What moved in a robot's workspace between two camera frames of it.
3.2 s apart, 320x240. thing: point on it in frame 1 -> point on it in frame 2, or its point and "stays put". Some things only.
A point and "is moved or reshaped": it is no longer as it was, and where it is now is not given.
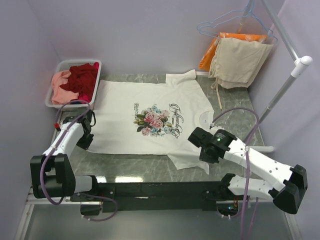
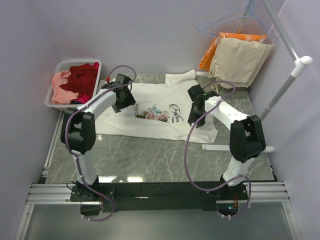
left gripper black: (84, 145) -> (130, 101)
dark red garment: (82, 79) stays put
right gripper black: (203, 157) -> (191, 119)
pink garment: (60, 96) stays put
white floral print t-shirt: (152, 118) is moved or reshaped
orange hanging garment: (205, 62) stays put
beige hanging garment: (235, 61) stays put
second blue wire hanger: (264, 27) stays put
